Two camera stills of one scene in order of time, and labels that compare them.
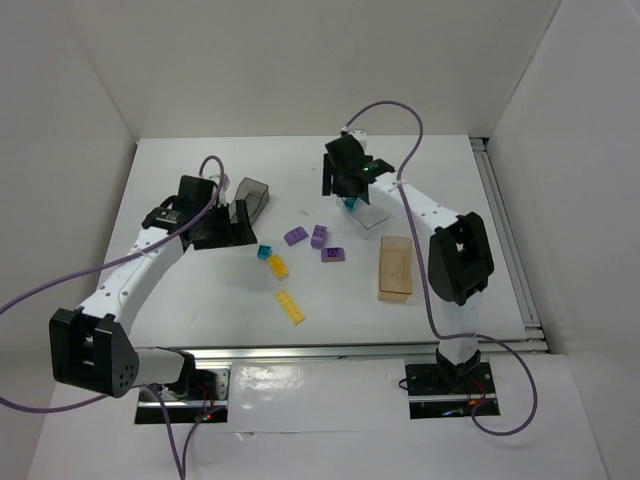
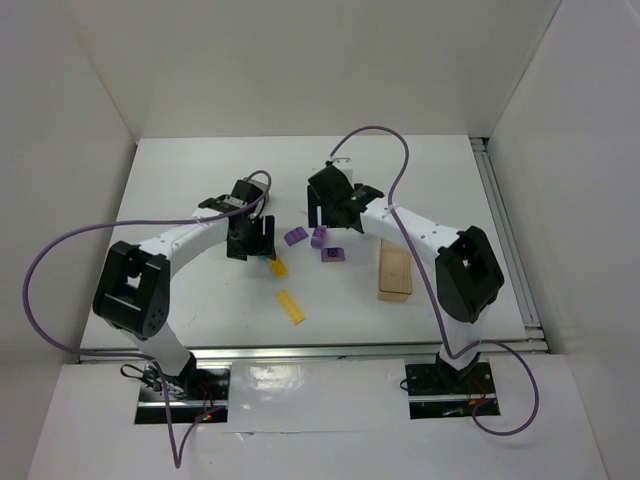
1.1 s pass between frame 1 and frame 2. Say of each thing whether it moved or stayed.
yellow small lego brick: stayed
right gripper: moved
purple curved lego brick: stayed
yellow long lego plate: stayed
